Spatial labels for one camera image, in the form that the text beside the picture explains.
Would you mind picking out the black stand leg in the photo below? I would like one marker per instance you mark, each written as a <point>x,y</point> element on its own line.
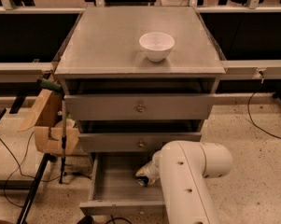
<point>33,189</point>

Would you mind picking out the grey bottom drawer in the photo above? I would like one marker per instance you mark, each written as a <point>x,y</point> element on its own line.
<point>115,189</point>

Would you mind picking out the green handled grabber stick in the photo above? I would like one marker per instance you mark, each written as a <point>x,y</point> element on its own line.
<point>63,125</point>

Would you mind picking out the grey top drawer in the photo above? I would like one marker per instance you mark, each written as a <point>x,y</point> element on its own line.
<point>139,106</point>

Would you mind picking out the blue pepsi can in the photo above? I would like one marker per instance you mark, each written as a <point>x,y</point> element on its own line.
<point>143,181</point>

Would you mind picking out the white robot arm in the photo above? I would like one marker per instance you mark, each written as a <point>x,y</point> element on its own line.
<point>182,167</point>

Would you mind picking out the white ceramic bowl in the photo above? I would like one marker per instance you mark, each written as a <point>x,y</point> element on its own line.
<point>156,45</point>

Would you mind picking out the brown cardboard box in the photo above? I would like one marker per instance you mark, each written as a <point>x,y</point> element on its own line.
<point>45,117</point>

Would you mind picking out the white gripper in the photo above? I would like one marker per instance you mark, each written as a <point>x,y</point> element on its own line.
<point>149,171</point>

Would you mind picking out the grey middle drawer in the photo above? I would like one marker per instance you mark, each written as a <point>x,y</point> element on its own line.
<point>131,142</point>

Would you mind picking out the grey drawer cabinet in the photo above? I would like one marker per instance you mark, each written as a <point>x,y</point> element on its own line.
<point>136,78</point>

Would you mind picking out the grey drawer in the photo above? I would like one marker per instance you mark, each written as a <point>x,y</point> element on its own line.
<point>131,142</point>
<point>139,106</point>
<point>115,189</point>

